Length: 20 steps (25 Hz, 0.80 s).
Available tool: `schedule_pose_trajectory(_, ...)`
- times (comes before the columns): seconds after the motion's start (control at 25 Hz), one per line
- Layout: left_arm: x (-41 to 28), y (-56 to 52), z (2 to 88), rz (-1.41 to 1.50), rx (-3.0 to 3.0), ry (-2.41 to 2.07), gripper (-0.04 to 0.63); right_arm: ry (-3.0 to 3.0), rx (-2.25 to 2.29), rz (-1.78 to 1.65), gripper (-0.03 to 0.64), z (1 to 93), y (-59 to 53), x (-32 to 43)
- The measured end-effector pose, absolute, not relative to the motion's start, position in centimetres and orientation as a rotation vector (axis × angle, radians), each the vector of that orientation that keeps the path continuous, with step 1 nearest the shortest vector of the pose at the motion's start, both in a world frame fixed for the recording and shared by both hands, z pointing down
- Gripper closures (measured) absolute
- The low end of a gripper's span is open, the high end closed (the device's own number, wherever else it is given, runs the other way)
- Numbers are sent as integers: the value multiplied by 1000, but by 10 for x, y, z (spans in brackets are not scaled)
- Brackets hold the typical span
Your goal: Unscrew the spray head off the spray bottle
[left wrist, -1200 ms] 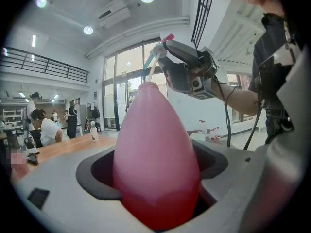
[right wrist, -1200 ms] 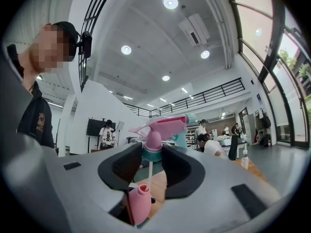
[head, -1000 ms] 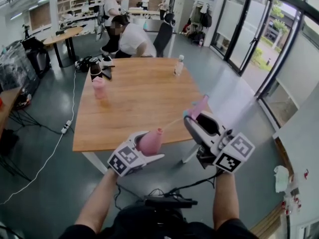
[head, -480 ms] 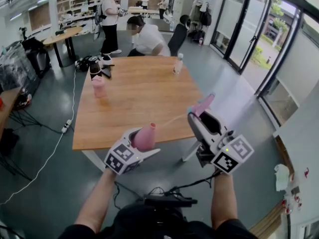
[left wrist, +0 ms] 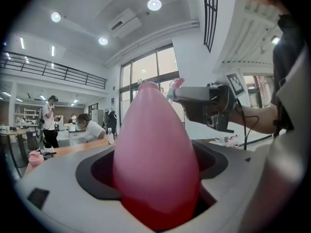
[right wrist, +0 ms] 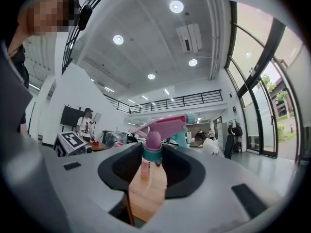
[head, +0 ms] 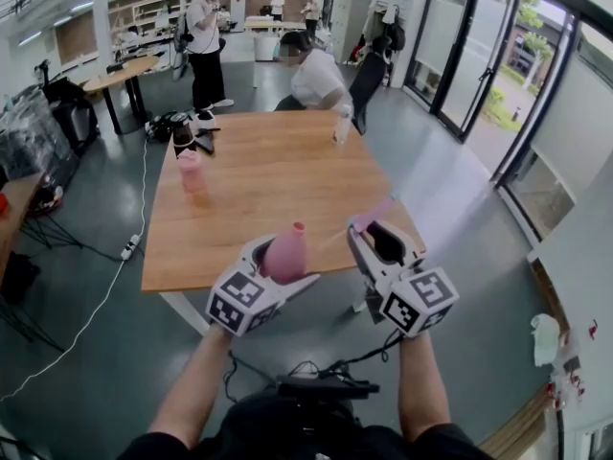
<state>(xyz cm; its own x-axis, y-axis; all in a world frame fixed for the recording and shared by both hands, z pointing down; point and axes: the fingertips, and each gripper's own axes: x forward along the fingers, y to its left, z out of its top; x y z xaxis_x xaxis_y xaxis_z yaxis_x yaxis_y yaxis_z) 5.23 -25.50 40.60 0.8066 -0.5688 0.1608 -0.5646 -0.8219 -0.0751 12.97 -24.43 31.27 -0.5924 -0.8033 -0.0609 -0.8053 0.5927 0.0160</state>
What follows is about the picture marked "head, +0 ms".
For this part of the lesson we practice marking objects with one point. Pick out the black flat tool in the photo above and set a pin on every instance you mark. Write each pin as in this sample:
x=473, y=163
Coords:
x=207, y=142

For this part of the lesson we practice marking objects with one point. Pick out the white table leg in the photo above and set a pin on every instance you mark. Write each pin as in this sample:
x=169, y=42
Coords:
x=184, y=312
x=360, y=300

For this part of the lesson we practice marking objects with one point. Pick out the black framed glass door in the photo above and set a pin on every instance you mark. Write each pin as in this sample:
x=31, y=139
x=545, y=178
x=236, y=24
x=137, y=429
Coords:
x=471, y=65

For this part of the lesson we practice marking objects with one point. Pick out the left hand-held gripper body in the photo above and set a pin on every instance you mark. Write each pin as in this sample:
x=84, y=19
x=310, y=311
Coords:
x=239, y=302

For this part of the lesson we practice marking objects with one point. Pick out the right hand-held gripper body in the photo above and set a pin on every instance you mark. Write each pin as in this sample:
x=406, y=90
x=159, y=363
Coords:
x=419, y=302

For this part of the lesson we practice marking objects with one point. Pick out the pink tumbler with lid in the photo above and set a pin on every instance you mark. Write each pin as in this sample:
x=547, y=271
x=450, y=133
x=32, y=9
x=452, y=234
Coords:
x=192, y=174

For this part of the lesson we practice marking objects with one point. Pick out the wooden side desk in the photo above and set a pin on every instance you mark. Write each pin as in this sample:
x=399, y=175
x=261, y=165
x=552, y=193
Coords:
x=16, y=197

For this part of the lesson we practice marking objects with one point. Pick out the white wall shelving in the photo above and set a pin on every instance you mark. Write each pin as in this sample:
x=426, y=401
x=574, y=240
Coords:
x=153, y=17

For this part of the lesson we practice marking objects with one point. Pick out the pink spray bottle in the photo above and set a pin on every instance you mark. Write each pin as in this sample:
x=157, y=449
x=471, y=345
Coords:
x=286, y=257

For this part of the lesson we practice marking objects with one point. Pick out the red and white wall clips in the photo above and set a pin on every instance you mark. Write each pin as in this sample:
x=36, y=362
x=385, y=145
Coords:
x=572, y=376

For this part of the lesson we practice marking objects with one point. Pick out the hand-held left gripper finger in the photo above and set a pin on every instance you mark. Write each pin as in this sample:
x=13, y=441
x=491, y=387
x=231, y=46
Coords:
x=297, y=288
x=251, y=257

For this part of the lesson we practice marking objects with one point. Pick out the white black device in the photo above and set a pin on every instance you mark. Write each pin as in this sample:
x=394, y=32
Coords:
x=205, y=119

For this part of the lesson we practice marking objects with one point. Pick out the plastic wrapped black crate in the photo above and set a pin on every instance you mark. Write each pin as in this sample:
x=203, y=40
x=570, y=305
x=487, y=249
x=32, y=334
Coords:
x=26, y=142

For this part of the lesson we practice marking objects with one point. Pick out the person's left forearm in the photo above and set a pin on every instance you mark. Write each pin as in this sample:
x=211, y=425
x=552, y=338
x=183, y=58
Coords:
x=191, y=396

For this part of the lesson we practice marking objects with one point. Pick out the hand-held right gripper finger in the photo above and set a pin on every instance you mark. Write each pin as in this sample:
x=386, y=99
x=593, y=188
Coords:
x=366, y=264
x=412, y=257

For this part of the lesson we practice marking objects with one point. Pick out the stack of wooden planks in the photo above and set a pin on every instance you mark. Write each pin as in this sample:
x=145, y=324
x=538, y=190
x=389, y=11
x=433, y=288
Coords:
x=519, y=431

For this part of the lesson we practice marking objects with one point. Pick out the pink teal spray nozzle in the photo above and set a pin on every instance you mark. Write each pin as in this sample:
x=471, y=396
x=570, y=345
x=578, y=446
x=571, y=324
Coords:
x=376, y=213

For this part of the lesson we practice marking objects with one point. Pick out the coat rack with clothes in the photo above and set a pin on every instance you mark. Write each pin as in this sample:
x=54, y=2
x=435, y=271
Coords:
x=385, y=36

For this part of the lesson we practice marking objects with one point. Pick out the white power strip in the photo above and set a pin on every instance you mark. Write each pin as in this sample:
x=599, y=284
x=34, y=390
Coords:
x=130, y=247

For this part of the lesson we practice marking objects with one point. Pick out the clear plastic water bottle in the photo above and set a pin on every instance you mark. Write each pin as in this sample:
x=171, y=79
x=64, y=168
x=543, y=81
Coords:
x=342, y=127

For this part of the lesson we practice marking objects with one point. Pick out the black bag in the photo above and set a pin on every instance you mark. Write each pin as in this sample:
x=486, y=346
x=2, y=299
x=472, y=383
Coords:
x=160, y=127

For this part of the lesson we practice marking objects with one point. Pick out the dark brown lidded bottle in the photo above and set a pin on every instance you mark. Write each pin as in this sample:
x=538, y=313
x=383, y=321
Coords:
x=183, y=137

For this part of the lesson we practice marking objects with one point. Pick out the round wooden table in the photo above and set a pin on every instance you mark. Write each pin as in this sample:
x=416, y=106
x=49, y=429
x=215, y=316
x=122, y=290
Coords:
x=122, y=72

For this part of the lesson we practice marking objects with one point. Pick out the person's black clothing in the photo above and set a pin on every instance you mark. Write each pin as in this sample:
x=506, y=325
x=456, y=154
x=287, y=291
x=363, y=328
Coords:
x=306, y=434

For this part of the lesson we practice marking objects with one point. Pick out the black chest-mounted device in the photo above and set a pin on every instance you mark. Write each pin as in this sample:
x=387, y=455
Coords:
x=325, y=386

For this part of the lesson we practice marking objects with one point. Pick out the white crumpled cloth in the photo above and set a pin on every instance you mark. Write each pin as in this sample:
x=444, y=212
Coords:
x=546, y=340

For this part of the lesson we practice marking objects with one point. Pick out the white locker cabinet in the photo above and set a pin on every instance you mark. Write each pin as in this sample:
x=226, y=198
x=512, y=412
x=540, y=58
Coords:
x=349, y=24

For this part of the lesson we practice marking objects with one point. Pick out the person's right forearm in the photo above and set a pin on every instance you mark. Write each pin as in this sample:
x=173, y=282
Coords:
x=424, y=391

